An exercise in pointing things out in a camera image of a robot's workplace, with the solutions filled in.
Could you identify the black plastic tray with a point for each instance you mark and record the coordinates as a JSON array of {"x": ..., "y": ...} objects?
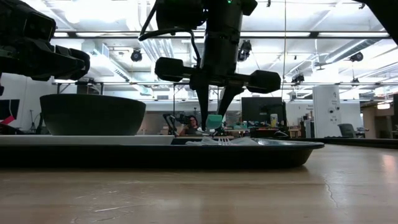
[{"x": 155, "y": 157}]

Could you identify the grey cloth napkin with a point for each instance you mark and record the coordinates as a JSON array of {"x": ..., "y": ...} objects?
[{"x": 242, "y": 141}]

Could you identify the black screen with red mark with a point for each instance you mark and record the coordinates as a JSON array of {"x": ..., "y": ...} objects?
[{"x": 9, "y": 107}]

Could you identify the black ceiling spot lamp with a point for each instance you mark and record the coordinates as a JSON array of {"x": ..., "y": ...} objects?
[
  {"x": 298, "y": 79},
  {"x": 357, "y": 57},
  {"x": 136, "y": 56}
]

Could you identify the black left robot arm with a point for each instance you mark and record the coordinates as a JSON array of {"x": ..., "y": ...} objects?
[{"x": 12, "y": 18}]

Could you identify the background black robot arm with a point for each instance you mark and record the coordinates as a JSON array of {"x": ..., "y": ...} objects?
[{"x": 169, "y": 119}]

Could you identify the black computer monitor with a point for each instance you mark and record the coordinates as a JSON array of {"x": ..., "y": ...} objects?
[{"x": 264, "y": 109}]

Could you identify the person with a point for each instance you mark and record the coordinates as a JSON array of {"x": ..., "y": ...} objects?
[{"x": 192, "y": 123}]

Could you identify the grey office chair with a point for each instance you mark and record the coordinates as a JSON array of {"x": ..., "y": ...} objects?
[{"x": 346, "y": 130}]

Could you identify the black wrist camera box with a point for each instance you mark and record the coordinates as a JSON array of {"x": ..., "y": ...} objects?
[
  {"x": 180, "y": 14},
  {"x": 40, "y": 26}
]

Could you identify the white square pillar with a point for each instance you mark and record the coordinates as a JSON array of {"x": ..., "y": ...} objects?
[{"x": 326, "y": 102}]

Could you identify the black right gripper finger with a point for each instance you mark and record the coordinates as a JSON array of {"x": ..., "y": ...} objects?
[
  {"x": 202, "y": 105},
  {"x": 229, "y": 96}
]

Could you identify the black overhead camera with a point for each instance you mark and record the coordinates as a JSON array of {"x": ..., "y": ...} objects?
[{"x": 245, "y": 49}]

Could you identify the black bowl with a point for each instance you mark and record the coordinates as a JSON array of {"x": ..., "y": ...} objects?
[{"x": 93, "y": 115}]

